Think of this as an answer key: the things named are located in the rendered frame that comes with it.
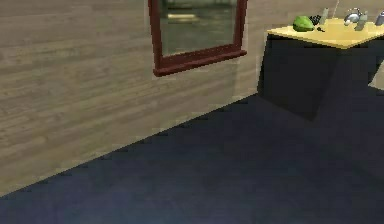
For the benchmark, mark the grey slanted tool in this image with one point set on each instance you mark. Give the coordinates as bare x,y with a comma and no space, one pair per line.
362,22

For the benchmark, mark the dark red framed window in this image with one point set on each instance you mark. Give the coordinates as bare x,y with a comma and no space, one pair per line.
196,60

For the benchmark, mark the black cabinet with yellow top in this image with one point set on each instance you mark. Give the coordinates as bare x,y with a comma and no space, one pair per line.
300,73

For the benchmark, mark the green round vegetable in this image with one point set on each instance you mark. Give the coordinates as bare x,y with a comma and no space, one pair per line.
302,24

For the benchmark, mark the grey upright bottle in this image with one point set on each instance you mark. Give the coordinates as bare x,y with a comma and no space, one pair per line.
324,16

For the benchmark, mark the silver kettle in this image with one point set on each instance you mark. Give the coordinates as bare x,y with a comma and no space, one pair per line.
352,16

